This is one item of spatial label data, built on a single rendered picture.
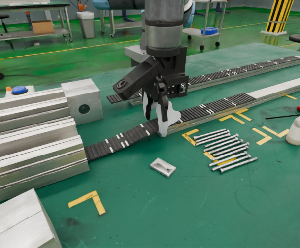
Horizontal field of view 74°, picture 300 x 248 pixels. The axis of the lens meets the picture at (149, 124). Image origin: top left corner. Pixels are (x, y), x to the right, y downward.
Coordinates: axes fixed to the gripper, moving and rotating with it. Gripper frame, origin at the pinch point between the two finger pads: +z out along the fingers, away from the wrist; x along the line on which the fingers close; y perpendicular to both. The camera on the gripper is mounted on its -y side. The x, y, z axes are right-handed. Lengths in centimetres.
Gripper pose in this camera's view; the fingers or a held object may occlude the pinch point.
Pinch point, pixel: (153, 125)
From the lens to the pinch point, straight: 53.0
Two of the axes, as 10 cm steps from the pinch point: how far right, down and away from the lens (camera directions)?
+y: 8.9, -2.7, 3.8
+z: 0.0, 8.2, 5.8
